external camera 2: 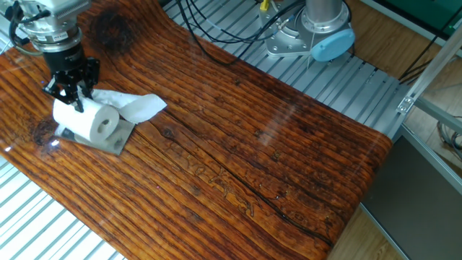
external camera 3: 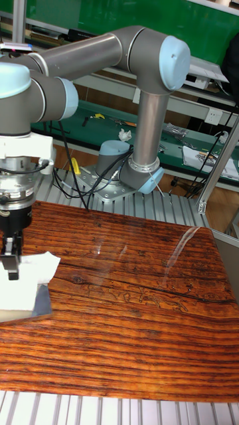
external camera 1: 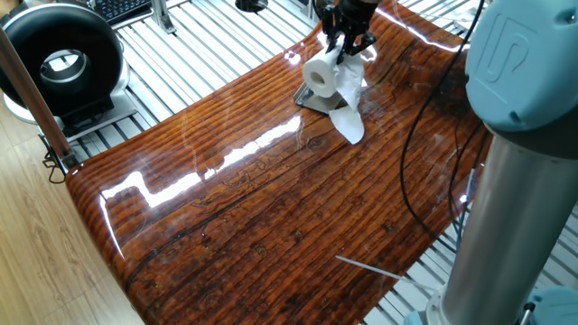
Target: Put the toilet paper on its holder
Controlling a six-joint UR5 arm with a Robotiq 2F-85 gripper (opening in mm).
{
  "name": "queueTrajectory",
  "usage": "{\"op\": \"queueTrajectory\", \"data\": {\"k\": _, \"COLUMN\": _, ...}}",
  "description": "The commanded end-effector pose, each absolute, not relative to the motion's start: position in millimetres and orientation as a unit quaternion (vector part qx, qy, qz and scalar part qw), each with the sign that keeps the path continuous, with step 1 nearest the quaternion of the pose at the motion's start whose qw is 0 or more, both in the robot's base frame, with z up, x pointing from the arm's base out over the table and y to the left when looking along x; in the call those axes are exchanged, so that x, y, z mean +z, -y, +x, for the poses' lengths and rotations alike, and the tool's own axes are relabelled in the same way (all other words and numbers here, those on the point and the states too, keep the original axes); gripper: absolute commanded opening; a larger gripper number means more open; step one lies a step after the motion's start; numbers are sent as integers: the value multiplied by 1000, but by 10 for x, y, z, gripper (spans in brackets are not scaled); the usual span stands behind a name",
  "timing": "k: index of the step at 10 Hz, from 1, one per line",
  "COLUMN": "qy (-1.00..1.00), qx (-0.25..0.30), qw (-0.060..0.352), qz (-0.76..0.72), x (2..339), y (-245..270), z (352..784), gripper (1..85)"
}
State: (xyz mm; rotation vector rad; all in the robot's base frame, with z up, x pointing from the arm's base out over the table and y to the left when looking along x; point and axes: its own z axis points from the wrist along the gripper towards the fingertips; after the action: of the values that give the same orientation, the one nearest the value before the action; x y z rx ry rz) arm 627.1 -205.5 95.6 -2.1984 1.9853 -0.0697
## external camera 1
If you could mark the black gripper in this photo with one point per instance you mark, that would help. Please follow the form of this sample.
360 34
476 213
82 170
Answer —
357 11

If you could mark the white toilet paper roll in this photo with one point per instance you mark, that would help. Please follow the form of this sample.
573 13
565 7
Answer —
332 67

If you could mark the silver and light-blue robot arm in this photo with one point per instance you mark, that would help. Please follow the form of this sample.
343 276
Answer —
519 67

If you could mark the shiny metal toilet paper holder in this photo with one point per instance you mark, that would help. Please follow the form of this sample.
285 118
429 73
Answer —
316 104

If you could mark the black round object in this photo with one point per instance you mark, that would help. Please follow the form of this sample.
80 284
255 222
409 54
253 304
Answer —
250 4

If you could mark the glossy wood-grain table mat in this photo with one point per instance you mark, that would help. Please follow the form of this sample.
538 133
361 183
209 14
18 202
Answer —
271 225

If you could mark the black keyboard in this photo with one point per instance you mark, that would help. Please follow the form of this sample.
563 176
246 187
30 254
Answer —
117 9

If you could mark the white zip tie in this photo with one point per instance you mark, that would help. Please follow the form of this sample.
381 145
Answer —
384 272

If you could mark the small aluminium bracket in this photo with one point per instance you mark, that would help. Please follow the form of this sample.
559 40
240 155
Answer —
160 15

